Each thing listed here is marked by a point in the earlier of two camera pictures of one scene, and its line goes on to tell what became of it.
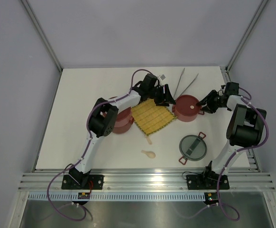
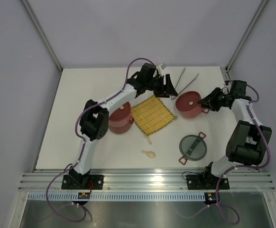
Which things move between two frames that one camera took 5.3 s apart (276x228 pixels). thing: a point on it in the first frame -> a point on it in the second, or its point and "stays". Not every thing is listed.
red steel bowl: [186, 118] -> [194, 112]
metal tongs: [179, 81] stays
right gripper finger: [212, 94] stays
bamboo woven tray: [151, 117] stays
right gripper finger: [206, 109] -> [214, 108]
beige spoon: [150, 154] stays
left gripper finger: [169, 97] -> [170, 88]
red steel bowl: [125, 115] -> [121, 126]
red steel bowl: [122, 127] stays
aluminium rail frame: [249, 181] stays
